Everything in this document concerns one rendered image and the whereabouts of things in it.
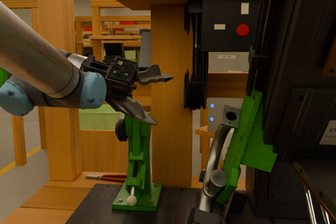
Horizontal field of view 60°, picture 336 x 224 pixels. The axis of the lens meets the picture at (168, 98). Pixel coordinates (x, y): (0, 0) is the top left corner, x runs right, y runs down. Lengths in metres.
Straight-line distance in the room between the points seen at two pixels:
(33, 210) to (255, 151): 0.68
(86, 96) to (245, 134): 0.33
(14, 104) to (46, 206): 0.45
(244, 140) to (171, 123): 0.42
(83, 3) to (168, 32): 10.45
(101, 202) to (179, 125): 0.35
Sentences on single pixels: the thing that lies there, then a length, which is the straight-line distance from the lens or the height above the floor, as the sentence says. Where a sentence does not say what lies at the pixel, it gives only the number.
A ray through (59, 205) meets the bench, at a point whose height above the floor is 0.88.
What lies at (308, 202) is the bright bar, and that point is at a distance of 0.67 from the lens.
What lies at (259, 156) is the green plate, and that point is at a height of 1.13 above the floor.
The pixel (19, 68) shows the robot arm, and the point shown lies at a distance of 0.49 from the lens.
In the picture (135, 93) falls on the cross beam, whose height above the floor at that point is 1.20.
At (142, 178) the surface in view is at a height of 0.99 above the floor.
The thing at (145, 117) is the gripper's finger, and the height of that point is 1.20.
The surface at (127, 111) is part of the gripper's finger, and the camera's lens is 0.68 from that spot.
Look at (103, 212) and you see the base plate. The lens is 0.91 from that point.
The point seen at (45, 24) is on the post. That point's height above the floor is 1.44.
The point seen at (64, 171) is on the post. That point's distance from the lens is 1.16.
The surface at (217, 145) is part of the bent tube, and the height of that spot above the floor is 1.11.
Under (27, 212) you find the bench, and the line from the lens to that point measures 1.02.
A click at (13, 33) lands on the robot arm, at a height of 1.38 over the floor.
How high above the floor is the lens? 1.35
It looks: 9 degrees down
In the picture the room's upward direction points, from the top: straight up
